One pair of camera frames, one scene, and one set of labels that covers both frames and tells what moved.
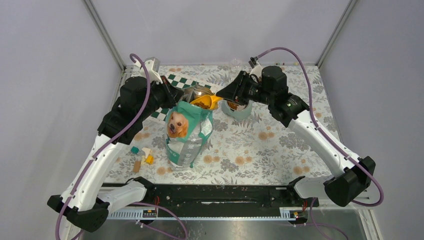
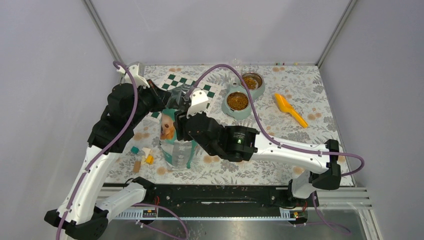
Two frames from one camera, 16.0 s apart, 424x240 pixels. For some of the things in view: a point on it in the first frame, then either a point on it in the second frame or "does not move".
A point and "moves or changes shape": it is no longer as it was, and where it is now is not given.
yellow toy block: [150, 159] does not move
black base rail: [219, 197] does not move
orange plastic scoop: [211, 101] moves or changes shape
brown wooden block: [136, 167] does not move
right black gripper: [236, 91] → [180, 118]
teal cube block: [134, 149] does not move
